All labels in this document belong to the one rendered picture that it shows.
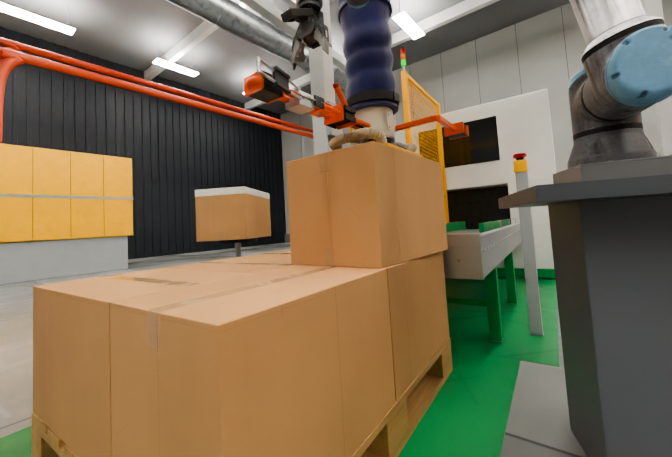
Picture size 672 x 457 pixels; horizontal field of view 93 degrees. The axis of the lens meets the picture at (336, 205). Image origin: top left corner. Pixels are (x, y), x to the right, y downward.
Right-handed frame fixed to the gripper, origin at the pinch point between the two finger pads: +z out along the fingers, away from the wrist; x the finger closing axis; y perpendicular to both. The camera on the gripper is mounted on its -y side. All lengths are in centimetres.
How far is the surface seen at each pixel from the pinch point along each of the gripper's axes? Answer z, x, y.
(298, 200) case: 43.2, 17.9, 10.9
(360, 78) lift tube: -5.1, -0.7, 31.0
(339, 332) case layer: 78, -18, -16
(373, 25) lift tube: -26.7, -6.3, 34.7
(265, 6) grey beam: -191, 186, 154
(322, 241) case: 59, 7, 11
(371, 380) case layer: 95, -18, -3
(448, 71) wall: -426, 218, 970
